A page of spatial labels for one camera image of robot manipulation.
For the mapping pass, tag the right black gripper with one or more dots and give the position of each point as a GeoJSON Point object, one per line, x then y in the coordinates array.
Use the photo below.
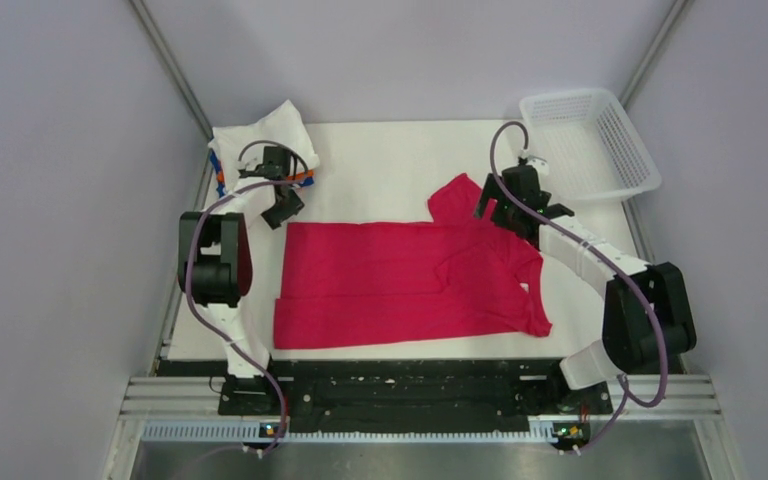
{"type": "Point", "coordinates": [497, 215]}

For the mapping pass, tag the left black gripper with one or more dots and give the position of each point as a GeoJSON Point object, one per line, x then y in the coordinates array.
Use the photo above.
{"type": "Point", "coordinates": [294, 204]}

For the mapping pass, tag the red t shirt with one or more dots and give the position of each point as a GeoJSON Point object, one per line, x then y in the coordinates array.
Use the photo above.
{"type": "Point", "coordinates": [349, 285]}

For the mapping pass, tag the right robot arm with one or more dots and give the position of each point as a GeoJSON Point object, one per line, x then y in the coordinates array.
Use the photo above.
{"type": "Point", "coordinates": [647, 317]}

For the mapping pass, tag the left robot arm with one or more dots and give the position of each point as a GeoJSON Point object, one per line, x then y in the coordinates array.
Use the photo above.
{"type": "Point", "coordinates": [215, 268]}

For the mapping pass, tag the blue floral folded t shirt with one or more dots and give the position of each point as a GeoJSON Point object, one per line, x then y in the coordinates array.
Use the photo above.
{"type": "Point", "coordinates": [215, 166]}

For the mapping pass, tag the white folded t shirt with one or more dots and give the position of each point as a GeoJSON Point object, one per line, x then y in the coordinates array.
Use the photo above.
{"type": "Point", "coordinates": [284, 125]}

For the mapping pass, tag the orange folded t shirt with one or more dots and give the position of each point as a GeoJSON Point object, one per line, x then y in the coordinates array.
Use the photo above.
{"type": "Point", "coordinates": [220, 177]}

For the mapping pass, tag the white plastic basket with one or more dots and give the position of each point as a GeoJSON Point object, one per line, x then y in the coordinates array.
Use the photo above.
{"type": "Point", "coordinates": [595, 153]}

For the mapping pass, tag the left aluminium frame post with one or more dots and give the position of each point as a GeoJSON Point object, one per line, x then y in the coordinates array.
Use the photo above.
{"type": "Point", "coordinates": [170, 64]}

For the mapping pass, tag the aluminium frame post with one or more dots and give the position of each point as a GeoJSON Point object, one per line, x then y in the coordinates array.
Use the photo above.
{"type": "Point", "coordinates": [170, 64]}
{"type": "Point", "coordinates": [655, 47]}

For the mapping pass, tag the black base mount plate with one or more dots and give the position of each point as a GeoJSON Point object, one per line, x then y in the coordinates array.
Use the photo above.
{"type": "Point", "coordinates": [399, 396]}

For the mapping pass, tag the right aluminium frame post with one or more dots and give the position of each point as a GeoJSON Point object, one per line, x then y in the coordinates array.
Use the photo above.
{"type": "Point", "coordinates": [655, 47]}

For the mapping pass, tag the white slotted cable duct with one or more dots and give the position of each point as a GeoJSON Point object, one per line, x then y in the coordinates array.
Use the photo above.
{"type": "Point", "coordinates": [256, 433]}

